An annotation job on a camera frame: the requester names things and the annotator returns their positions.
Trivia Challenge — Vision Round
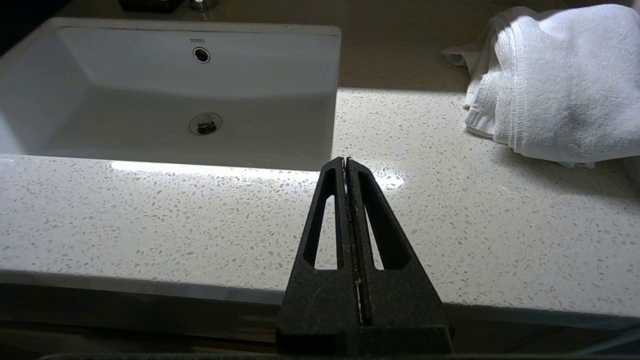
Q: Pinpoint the white folded towel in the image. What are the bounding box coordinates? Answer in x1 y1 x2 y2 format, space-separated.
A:
442 3 640 169

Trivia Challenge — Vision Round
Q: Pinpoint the white ceramic sink basin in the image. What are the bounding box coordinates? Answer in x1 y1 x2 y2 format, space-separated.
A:
0 16 342 172

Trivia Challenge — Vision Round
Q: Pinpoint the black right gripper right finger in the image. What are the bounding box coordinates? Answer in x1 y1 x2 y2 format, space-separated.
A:
346 158 455 346

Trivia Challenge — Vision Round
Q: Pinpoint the chrome sink drain plug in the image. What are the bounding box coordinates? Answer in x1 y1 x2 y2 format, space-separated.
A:
189 112 223 136

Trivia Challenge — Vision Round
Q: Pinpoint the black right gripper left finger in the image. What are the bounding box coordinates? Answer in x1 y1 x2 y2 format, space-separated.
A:
275 157 362 351

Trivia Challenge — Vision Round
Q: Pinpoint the small black soap dish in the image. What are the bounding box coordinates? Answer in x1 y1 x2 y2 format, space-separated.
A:
117 0 183 14

